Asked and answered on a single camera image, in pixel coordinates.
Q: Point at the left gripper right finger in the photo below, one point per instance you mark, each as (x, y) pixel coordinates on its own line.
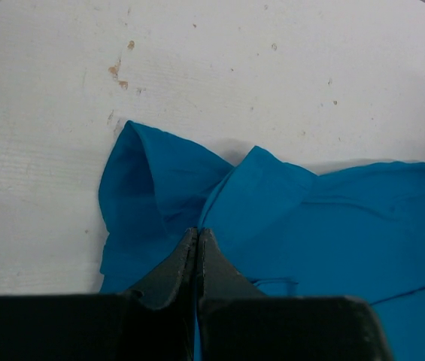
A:
(239, 322)

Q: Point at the blue t shirt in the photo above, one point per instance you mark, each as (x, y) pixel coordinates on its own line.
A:
(359, 231)

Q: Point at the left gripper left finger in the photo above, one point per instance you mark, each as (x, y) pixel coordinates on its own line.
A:
(152, 320)

